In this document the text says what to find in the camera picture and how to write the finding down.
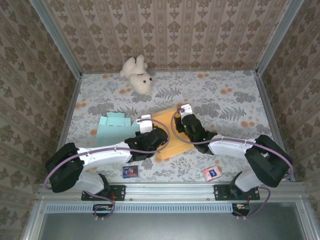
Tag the aluminium frame post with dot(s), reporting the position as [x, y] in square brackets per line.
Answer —
[278, 37]
[56, 37]

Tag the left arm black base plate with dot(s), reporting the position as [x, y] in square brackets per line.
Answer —
[120, 192]

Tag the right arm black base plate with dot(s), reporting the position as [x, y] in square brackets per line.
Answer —
[220, 192]

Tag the white plush bear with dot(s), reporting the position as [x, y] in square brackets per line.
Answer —
[138, 80]

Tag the dark blue card pack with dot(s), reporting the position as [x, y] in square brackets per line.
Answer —
[130, 172]

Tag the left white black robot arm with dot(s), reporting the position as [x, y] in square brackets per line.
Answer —
[105, 157]

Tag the grey metal sheet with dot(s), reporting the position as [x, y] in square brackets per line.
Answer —
[175, 225]

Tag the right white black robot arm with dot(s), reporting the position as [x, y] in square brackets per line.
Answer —
[230, 148]

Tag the aluminium frame cross rail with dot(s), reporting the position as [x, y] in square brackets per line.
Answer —
[170, 190]

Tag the aluminium table side rail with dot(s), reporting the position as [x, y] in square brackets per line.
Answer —
[68, 120]
[270, 112]

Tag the light blue paper box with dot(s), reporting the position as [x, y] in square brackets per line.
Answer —
[112, 135]

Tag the floral tablecloth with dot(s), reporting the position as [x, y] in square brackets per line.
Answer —
[175, 80]

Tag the orange paper box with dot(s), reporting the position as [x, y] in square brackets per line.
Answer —
[172, 152]

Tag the pink tissue pack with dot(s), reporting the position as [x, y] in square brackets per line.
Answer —
[212, 173]

